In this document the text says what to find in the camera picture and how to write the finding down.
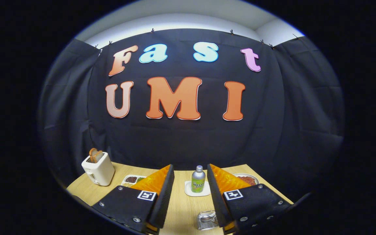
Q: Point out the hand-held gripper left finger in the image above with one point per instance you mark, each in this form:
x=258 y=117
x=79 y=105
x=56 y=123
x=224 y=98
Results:
x=162 y=199

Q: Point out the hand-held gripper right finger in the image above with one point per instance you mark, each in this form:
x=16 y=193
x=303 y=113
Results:
x=215 y=199

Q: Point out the green soda bottle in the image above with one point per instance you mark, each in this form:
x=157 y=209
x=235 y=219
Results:
x=198 y=182

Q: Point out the white square coaster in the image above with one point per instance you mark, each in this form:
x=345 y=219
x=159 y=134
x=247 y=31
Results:
x=188 y=190

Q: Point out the pile of green beans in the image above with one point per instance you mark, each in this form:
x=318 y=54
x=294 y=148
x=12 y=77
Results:
x=141 y=179

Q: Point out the brown grilled meat piece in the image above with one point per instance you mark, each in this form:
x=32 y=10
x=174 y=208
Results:
x=246 y=180

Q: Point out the pile of red beans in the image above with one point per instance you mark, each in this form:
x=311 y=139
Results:
x=131 y=179

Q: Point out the pile of yellow soybeans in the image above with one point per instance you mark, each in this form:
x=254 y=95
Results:
x=127 y=184

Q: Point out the white divided dish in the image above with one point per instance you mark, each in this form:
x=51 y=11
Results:
x=124 y=181

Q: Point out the white oval dish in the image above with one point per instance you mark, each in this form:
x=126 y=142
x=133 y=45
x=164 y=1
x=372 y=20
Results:
x=255 y=178

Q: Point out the black backdrop cloth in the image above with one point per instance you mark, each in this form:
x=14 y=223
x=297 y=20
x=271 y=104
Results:
x=191 y=140

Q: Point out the white toaster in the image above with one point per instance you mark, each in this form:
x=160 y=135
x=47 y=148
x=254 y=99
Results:
x=100 y=173

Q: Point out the brown toast slice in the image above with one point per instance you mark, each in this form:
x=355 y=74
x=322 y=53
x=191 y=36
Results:
x=95 y=155

